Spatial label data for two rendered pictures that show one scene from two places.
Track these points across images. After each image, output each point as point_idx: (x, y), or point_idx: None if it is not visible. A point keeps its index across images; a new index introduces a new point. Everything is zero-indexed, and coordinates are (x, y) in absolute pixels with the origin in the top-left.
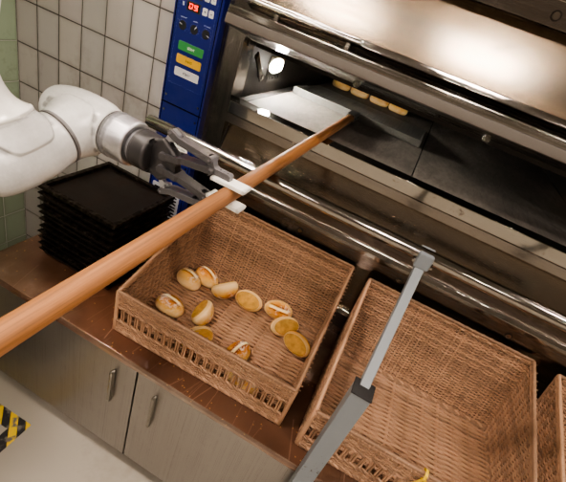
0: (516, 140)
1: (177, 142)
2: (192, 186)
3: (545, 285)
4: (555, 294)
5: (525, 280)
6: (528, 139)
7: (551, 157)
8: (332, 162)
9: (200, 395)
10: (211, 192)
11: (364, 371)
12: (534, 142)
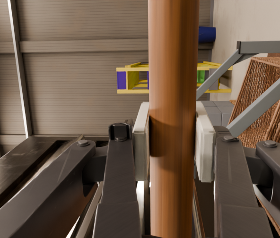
0: (85, 227)
1: None
2: (216, 170)
3: (201, 214)
4: (203, 208)
5: (206, 221)
6: (83, 223)
7: (94, 209)
8: None
9: None
10: (199, 148)
11: None
12: (86, 219)
